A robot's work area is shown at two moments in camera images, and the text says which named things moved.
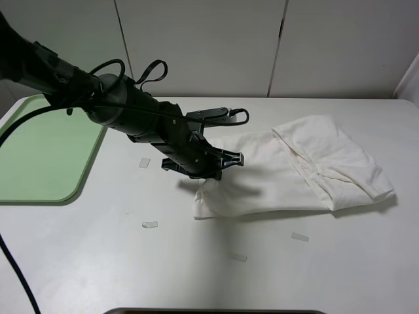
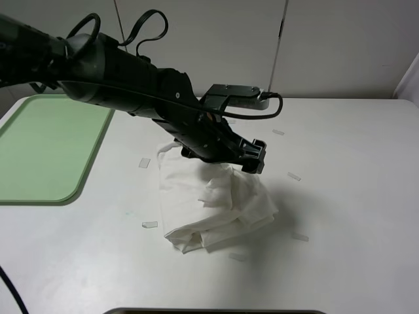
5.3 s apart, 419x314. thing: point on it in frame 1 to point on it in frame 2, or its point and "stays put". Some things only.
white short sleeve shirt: x=313 y=164 to x=205 y=204
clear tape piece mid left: x=144 y=163 stays put
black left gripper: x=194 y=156 to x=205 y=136
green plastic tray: x=46 y=159 stays put
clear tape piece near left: x=150 y=224 stays put
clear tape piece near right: x=294 y=235 stays put
